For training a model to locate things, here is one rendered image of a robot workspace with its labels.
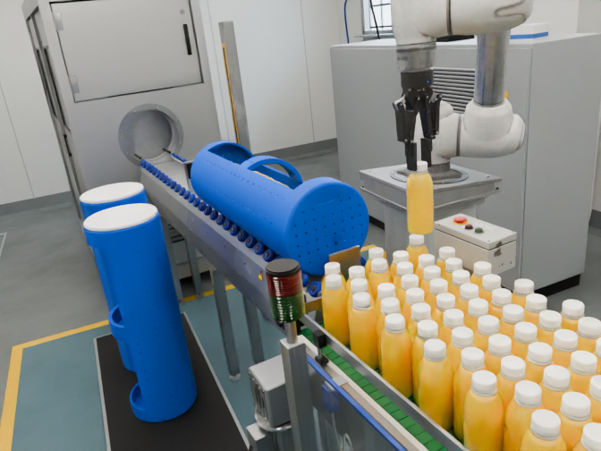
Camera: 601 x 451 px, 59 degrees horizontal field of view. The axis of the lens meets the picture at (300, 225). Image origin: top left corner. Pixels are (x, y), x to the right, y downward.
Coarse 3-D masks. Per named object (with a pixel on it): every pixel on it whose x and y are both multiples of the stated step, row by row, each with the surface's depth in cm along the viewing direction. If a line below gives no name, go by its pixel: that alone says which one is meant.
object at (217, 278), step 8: (216, 272) 247; (216, 280) 249; (216, 288) 250; (224, 288) 252; (216, 296) 251; (224, 296) 253; (216, 304) 256; (224, 304) 254; (224, 312) 255; (224, 320) 257; (224, 328) 258; (232, 328) 260; (224, 336) 259; (232, 336) 261; (224, 344) 262; (232, 344) 262; (224, 352) 266; (232, 352) 264; (232, 360) 265; (232, 368) 266; (232, 376) 271; (240, 376) 271
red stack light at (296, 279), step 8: (296, 272) 94; (272, 280) 93; (280, 280) 92; (288, 280) 93; (296, 280) 93; (272, 288) 94; (280, 288) 93; (288, 288) 93; (296, 288) 94; (280, 296) 94; (288, 296) 94
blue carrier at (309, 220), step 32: (224, 160) 196; (256, 160) 182; (224, 192) 185; (256, 192) 165; (288, 192) 152; (320, 192) 148; (352, 192) 153; (256, 224) 164; (288, 224) 146; (320, 224) 151; (352, 224) 157; (288, 256) 150; (320, 256) 154
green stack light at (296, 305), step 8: (272, 296) 95; (296, 296) 94; (272, 304) 95; (280, 304) 94; (288, 304) 94; (296, 304) 95; (304, 304) 97; (272, 312) 97; (280, 312) 95; (288, 312) 95; (296, 312) 95; (304, 312) 97; (280, 320) 96; (288, 320) 95
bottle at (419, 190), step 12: (408, 180) 132; (420, 180) 130; (408, 192) 132; (420, 192) 130; (432, 192) 132; (408, 204) 134; (420, 204) 131; (432, 204) 133; (408, 216) 135; (420, 216) 132; (432, 216) 134; (408, 228) 136; (420, 228) 133; (432, 228) 135
